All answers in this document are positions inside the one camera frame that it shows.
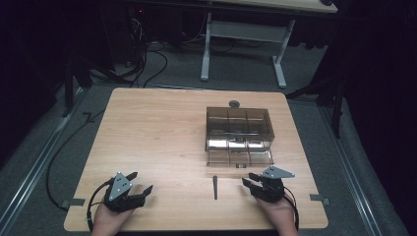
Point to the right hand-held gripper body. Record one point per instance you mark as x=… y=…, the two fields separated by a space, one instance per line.
x=272 y=185

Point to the grey tape strip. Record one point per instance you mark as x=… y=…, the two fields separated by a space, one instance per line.
x=319 y=198
x=76 y=202

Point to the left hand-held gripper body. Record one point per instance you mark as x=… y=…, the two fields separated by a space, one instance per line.
x=118 y=193

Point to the person's left hand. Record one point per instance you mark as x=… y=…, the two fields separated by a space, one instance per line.
x=109 y=220

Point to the black metal stand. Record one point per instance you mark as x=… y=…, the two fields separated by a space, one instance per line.
x=331 y=88
x=70 y=82

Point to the metal floor rail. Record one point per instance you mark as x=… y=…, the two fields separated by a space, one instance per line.
x=36 y=165
x=352 y=170

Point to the dark grey pen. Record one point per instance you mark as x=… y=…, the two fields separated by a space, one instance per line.
x=215 y=187

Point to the clear brown compartment drawer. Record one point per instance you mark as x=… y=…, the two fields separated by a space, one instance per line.
x=239 y=158

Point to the brown transparent drawer box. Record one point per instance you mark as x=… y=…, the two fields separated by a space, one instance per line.
x=239 y=126

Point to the white metal frame table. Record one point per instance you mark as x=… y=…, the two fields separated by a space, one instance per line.
x=246 y=31

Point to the round grey table grommet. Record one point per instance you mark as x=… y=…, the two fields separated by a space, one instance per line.
x=234 y=104

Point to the person's right hand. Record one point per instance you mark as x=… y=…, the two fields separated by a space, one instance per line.
x=278 y=214

